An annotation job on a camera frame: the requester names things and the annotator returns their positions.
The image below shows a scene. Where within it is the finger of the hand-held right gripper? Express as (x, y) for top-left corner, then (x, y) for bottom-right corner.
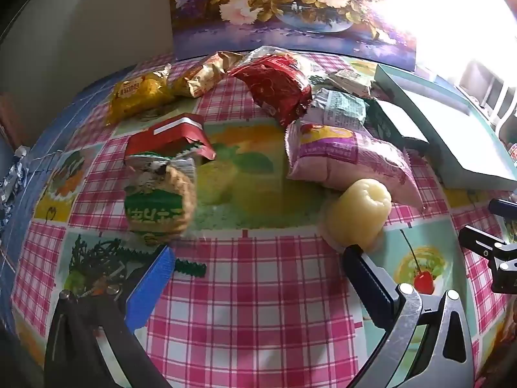
(458, 225), (517, 292)
(489, 198), (517, 222)

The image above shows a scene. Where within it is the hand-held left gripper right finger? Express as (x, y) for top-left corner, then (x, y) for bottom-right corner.
(343, 244), (473, 388)

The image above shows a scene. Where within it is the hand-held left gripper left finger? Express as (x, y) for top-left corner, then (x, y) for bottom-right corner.
(44, 246), (175, 388)

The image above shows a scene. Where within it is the yellow jelly cup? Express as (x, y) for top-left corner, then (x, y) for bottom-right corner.
(323, 178), (393, 256)

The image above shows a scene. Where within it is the green cookie packet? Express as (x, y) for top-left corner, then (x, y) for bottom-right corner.
(122, 151), (198, 247)

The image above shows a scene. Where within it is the teal tray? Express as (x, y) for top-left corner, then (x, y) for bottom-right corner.
(374, 64), (517, 190)

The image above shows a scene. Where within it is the pink snack packet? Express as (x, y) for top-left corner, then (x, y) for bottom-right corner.
(285, 120), (425, 211)

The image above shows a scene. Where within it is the dark green snack packet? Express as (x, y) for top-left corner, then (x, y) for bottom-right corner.
(365, 97), (405, 151)

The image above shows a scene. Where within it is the red box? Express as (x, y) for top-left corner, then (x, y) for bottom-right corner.
(124, 113), (217, 166)

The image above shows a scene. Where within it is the grey-green snack packet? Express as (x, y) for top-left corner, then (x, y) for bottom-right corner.
(309, 88), (369, 131)

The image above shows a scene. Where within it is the yellow snack packet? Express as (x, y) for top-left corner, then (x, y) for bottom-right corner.
(104, 65), (175, 127)

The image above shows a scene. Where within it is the small white-green snack packet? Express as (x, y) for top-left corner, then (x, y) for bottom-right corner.
(327, 69), (374, 98)

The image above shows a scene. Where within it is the red snack packet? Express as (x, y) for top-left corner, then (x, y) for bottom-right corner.
(229, 54), (313, 128)

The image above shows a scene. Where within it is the gold snack packet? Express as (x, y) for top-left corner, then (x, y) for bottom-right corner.
(170, 51), (245, 98)

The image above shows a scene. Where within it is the checkered printed tablecloth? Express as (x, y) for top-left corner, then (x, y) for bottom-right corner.
(0, 52), (517, 388)

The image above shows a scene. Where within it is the crumpled silver foil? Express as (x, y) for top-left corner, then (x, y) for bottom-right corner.
(0, 145), (30, 227)

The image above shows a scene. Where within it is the flower painting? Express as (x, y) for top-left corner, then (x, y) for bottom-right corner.
(169, 0), (418, 71)

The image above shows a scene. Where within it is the white furniture frame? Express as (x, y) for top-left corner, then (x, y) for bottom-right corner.
(460, 60), (517, 130)

